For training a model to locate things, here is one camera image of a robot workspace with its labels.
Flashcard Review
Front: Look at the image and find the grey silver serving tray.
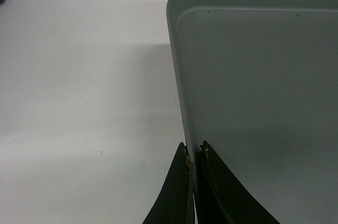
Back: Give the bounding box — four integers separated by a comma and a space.
166, 0, 337, 223

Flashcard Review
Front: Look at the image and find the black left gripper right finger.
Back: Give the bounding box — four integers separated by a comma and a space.
200, 141, 278, 223

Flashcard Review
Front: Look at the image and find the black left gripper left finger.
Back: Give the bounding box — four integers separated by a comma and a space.
143, 142, 194, 224

